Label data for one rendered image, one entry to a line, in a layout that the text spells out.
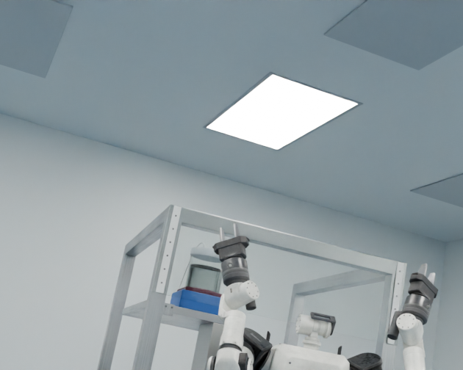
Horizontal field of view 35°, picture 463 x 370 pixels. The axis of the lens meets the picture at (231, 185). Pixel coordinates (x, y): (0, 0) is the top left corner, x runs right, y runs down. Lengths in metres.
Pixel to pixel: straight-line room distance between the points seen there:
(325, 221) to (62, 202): 2.40
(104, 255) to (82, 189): 0.57
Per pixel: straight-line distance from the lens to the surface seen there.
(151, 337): 2.80
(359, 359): 2.64
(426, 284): 2.63
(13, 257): 6.05
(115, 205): 6.22
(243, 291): 2.37
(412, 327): 2.50
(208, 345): 2.92
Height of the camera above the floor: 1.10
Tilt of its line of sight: 16 degrees up
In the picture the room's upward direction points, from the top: 11 degrees clockwise
